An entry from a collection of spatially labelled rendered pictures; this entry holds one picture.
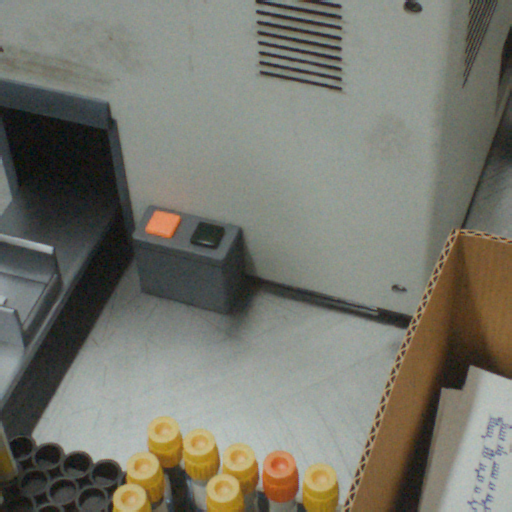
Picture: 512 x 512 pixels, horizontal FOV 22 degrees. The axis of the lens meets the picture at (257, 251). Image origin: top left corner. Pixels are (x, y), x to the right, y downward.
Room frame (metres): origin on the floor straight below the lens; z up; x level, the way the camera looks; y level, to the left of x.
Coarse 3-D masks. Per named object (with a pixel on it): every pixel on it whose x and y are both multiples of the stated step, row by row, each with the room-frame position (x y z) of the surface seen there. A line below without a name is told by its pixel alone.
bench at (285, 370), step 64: (0, 192) 0.62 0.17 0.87; (128, 256) 0.56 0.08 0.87; (64, 320) 0.51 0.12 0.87; (128, 320) 0.50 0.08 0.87; (192, 320) 0.50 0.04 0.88; (256, 320) 0.50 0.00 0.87; (320, 320) 0.49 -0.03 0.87; (384, 320) 0.49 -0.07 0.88; (64, 384) 0.46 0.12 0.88; (128, 384) 0.46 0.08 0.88; (192, 384) 0.45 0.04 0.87; (256, 384) 0.45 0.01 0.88; (320, 384) 0.45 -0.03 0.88; (384, 384) 0.44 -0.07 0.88; (64, 448) 0.42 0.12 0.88; (128, 448) 0.41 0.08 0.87; (256, 448) 0.41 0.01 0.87; (320, 448) 0.40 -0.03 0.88
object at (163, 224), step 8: (160, 216) 0.54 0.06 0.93; (168, 216) 0.54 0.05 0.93; (176, 216) 0.54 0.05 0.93; (152, 224) 0.53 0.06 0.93; (160, 224) 0.53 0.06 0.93; (168, 224) 0.53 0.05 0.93; (176, 224) 0.53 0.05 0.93; (152, 232) 0.53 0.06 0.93; (160, 232) 0.53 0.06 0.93; (168, 232) 0.52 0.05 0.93
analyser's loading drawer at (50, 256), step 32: (64, 160) 0.61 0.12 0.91; (96, 160) 0.60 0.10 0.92; (32, 192) 0.58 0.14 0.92; (64, 192) 0.58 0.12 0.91; (96, 192) 0.58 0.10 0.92; (0, 224) 0.55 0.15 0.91; (32, 224) 0.55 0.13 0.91; (64, 224) 0.55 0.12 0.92; (96, 224) 0.55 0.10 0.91; (0, 256) 0.51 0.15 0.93; (32, 256) 0.51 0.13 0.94; (64, 256) 0.52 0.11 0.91; (0, 288) 0.50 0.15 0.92; (32, 288) 0.50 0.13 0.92; (64, 288) 0.50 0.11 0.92; (0, 320) 0.46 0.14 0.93; (32, 320) 0.47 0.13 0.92; (0, 352) 0.46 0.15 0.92; (32, 352) 0.46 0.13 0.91; (0, 384) 0.43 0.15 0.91
